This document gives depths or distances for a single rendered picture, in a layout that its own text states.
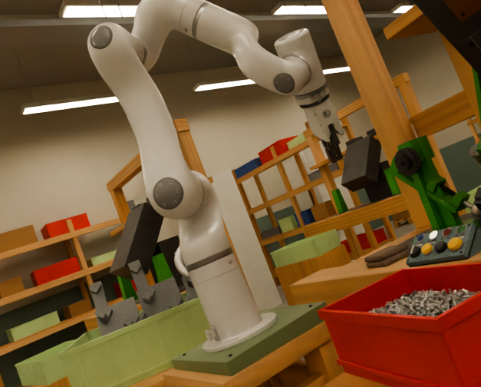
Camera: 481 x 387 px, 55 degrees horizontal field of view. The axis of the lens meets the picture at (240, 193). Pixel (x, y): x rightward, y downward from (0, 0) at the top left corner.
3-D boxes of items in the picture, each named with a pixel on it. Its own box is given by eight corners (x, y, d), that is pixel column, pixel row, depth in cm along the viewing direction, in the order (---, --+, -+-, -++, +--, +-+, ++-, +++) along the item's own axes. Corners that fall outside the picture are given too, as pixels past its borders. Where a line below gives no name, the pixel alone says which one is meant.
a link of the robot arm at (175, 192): (218, 205, 117) (202, 207, 101) (176, 224, 118) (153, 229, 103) (141, 29, 120) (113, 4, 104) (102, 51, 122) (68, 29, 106)
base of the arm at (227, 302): (220, 355, 98) (186, 273, 99) (193, 350, 114) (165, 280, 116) (291, 315, 106) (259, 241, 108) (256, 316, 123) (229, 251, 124)
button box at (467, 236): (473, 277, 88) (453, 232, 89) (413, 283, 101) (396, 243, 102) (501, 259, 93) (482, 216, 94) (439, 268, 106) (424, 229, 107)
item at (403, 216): (429, 219, 925) (420, 198, 929) (394, 228, 987) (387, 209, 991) (454, 204, 1003) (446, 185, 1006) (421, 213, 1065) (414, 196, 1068)
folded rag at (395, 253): (396, 255, 123) (391, 244, 124) (416, 252, 116) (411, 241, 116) (366, 269, 120) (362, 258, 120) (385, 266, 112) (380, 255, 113)
